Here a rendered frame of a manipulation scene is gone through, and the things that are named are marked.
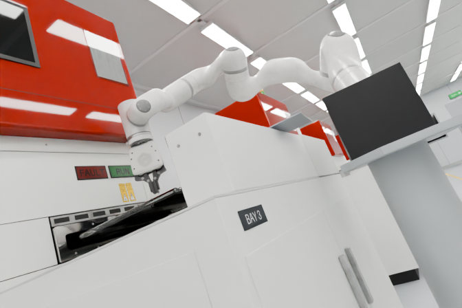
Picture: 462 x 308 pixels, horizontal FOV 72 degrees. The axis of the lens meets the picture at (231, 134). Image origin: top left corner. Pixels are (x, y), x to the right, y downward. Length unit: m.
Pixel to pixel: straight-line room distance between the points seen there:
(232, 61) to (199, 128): 0.74
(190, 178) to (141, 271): 0.16
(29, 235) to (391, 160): 0.94
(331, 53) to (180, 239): 0.90
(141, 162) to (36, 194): 0.30
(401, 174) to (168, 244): 0.62
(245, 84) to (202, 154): 0.79
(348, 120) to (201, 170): 0.51
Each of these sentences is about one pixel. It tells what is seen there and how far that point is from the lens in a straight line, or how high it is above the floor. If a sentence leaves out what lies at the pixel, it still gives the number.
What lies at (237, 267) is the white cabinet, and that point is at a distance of 0.45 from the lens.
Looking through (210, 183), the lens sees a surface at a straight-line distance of 0.52.
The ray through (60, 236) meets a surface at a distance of 1.02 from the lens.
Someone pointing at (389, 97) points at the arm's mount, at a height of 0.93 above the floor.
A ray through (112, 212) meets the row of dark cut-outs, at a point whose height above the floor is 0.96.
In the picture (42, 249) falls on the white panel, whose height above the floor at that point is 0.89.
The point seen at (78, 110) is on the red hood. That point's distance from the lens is 1.18.
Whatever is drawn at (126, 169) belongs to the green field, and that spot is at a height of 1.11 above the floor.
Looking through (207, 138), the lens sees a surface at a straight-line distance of 0.52.
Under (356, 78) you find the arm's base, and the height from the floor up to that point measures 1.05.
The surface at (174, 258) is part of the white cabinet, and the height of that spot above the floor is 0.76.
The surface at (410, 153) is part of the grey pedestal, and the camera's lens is 0.91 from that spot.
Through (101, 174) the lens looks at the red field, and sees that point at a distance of 1.18.
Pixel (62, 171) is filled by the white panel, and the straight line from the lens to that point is 1.10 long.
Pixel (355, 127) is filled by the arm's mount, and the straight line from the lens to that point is 0.91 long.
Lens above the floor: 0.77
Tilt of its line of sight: 15 degrees up
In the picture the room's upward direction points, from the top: 21 degrees counter-clockwise
